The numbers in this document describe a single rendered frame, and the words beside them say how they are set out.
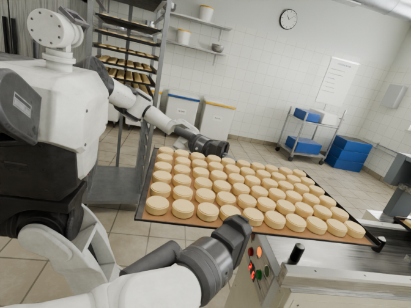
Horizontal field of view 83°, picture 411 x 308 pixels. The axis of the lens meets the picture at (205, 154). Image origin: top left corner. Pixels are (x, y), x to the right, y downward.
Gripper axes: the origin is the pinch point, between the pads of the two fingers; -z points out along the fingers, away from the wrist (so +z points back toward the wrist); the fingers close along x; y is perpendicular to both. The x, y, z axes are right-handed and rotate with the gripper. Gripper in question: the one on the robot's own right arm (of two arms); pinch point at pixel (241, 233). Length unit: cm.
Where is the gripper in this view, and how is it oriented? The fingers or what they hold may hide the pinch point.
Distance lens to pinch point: 54.5
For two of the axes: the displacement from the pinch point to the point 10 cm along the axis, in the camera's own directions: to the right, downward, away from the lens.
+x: 2.2, -9.1, -3.6
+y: -7.6, -3.9, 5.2
